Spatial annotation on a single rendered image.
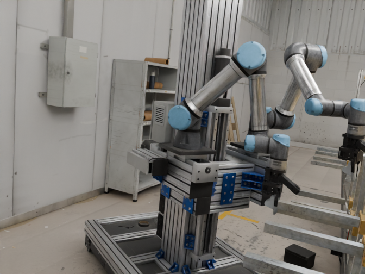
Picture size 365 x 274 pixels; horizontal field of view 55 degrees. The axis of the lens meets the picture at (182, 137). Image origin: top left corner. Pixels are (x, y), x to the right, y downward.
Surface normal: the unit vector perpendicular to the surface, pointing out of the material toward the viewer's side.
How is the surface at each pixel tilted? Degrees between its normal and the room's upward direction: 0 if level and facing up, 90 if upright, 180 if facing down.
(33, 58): 90
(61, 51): 90
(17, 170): 90
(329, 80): 90
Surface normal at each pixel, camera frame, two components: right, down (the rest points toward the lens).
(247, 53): -0.20, 0.04
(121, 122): -0.47, 0.09
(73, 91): 0.88, 0.15
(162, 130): -0.84, 0.00
